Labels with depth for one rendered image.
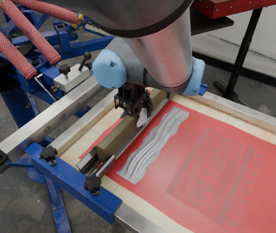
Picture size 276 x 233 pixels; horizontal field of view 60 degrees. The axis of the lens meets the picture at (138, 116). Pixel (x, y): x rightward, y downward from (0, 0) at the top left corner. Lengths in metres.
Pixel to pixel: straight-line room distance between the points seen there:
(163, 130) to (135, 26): 0.69
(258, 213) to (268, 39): 2.14
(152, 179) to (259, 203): 0.30
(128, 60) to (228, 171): 0.48
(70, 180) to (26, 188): 1.28
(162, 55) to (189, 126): 0.63
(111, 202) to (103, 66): 0.35
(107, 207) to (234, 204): 0.35
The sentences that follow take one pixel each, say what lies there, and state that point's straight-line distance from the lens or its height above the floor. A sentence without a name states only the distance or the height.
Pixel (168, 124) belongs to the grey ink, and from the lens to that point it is 0.86.
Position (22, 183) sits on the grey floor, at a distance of 2.00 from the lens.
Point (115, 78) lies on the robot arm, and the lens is 0.48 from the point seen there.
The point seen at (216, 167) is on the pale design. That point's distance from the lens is 0.79.
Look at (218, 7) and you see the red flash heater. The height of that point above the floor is 1.08.
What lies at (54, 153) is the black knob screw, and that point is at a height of 1.06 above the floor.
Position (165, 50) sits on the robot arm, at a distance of 0.25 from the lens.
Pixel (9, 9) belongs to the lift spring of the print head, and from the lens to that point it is 1.15.
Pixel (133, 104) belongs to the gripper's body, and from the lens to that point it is 0.66.
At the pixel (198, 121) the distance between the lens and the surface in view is 0.90.
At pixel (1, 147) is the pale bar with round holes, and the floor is 1.04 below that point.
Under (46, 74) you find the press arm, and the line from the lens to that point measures 1.01.
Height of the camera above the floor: 1.59
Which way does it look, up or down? 46 degrees down
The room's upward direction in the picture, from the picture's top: straight up
